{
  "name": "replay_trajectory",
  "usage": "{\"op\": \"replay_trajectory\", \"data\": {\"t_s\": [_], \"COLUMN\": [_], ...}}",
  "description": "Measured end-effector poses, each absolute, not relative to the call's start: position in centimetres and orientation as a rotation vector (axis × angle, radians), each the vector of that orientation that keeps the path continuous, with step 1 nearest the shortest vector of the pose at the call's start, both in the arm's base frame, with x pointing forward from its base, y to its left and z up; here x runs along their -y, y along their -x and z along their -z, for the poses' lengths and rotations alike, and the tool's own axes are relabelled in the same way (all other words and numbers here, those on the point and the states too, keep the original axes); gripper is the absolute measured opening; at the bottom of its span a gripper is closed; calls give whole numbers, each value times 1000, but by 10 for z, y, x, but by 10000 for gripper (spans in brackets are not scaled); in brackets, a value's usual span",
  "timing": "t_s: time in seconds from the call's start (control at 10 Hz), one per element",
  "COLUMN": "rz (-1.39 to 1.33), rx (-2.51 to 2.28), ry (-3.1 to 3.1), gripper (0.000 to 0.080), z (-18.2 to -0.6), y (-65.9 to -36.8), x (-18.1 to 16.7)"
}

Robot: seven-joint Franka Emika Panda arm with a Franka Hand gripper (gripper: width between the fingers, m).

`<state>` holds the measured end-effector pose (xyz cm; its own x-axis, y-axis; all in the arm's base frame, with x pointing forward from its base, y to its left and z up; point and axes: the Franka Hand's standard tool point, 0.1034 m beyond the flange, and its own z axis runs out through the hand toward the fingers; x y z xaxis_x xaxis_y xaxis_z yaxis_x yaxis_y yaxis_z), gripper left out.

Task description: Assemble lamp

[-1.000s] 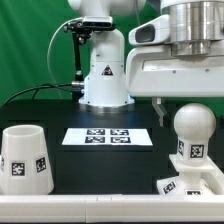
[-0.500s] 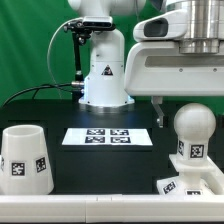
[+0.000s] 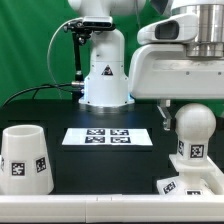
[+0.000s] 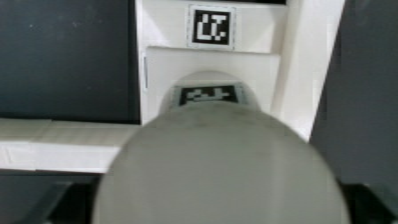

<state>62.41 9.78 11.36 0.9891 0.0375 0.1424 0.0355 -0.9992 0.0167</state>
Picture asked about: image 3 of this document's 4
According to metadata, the white marker sheet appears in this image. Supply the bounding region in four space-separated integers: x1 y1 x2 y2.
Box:
62 128 153 146

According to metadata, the black cable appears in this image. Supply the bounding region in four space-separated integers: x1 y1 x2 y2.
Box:
1 82 85 108

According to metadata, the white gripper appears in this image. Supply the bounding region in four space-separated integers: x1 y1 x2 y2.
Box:
129 44 224 130

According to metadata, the white L-shaped table fence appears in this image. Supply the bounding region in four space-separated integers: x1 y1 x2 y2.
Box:
0 153 224 224

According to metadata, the white lamp base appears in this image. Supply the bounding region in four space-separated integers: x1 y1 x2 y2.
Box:
156 154 214 195

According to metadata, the camera on black stand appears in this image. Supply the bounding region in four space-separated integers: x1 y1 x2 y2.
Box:
63 17 116 102

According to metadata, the white conical lamp shade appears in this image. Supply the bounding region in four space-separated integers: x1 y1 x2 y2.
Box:
0 125 54 195

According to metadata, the grey camera cable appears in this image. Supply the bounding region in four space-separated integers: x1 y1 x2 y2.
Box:
46 18 80 99

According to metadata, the white lamp bulb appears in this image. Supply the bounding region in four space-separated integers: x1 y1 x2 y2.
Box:
175 103 216 165

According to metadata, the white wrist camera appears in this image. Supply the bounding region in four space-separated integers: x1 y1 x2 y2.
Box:
137 13 199 45

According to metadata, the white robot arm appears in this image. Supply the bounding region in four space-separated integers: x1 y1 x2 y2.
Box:
68 0 224 109

